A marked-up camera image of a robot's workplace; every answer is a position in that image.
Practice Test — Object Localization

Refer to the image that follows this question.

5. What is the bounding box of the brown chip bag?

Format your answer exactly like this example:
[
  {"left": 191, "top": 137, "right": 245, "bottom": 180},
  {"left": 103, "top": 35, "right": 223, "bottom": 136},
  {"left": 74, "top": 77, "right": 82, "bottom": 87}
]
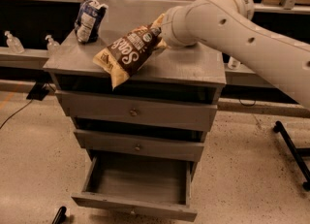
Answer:
[{"left": 93, "top": 14, "right": 168, "bottom": 88}]

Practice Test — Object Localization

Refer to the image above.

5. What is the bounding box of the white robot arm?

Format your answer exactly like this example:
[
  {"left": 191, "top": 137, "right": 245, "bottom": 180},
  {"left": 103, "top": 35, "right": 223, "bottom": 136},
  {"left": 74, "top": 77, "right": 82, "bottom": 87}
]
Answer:
[{"left": 162, "top": 0, "right": 310, "bottom": 109}]

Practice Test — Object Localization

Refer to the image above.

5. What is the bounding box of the grey top drawer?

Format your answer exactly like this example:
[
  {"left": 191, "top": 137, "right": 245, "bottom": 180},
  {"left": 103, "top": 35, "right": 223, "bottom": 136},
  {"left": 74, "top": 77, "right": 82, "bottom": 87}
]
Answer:
[{"left": 56, "top": 90, "right": 217, "bottom": 131}]

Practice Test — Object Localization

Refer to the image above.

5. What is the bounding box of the grey drawer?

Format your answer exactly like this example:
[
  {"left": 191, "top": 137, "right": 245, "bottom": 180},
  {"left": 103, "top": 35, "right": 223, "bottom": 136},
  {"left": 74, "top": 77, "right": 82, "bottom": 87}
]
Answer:
[
  {"left": 74, "top": 129, "right": 203, "bottom": 162},
  {"left": 72, "top": 152, "right": 197, "bottom": 221},
  {"left": 56, "top": 90, "right": 217, "bottom": 131}
]

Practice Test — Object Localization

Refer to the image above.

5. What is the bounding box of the grey drawer cabinet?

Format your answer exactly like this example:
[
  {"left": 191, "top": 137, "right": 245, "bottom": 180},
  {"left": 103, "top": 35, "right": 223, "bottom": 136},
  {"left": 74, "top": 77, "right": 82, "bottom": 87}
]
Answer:
[{"left": 43, "top": 0, "right": 227, "bottom": 173}]

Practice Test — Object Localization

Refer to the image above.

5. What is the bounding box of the grey middle drawer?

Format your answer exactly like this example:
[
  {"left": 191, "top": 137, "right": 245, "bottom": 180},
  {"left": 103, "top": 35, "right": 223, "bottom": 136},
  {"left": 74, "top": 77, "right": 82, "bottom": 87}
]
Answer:
[{"left": 74, "top": 129, "right": 203, "bottom": 162}]

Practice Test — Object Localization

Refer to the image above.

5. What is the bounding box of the grey bottom drawer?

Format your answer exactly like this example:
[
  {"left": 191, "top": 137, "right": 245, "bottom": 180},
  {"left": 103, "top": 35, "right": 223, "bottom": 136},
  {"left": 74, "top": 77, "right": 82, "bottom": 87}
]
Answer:
[{"left": 72, "top": 152, "right": 197, "bottom": 221}]

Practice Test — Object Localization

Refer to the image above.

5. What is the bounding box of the blue white chip bag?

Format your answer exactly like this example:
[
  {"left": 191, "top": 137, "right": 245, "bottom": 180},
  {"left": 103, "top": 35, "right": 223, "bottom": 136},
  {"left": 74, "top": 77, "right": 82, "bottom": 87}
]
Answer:
[{"left": 74, "top": 0, "right": 108, "bottom": 44}]

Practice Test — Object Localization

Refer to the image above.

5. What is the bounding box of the white pump lotion bottle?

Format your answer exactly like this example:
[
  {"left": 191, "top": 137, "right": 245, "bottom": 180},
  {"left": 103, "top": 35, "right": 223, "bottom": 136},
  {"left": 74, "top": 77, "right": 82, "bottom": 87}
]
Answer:
[{"left": 228, "top": 57, "right": 241, "bottom": 70}]

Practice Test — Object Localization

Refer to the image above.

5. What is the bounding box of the clear pump bottle near cabinet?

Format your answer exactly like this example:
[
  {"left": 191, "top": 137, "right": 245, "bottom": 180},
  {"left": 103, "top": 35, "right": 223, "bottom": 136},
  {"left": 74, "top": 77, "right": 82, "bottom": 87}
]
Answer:
[{"left": 46, "top": 35, "right": 60, "bottom": 55}]

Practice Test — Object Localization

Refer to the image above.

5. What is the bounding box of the black floor box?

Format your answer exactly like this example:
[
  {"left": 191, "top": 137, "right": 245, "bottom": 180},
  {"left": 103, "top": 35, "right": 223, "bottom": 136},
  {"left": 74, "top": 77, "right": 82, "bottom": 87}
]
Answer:
[{"left": 26, "top": 81, "right": 49, "bottom": 101}]

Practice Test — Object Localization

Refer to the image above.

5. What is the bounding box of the black object bottom left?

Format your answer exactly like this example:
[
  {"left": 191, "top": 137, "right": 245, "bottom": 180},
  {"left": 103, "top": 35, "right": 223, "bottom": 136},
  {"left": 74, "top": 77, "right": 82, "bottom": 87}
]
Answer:
[{"left": 51, "top": 207, "right": 67, "bottom": 224}]

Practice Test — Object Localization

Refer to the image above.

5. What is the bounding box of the black stand leg right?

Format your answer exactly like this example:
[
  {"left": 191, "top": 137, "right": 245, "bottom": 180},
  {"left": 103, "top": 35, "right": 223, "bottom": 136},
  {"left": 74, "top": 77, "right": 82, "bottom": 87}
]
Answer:
[{"left": 273, "top": 121, "right": 310, "bottom": 191}]

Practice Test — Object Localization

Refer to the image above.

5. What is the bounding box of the clear pump bottle far left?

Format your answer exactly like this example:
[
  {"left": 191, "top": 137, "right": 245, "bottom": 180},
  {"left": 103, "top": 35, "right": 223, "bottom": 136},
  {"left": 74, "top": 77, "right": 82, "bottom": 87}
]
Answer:
[{"left": 5, "top": 31, "right": 24, "bottom": 53}]

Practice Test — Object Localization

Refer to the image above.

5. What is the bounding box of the black floor cable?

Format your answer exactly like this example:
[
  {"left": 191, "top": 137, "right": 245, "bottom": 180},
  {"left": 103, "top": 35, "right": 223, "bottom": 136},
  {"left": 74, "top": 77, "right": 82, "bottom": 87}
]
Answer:
[{"left": 0, "top": 99, "right": 33, "bottom": 130}]

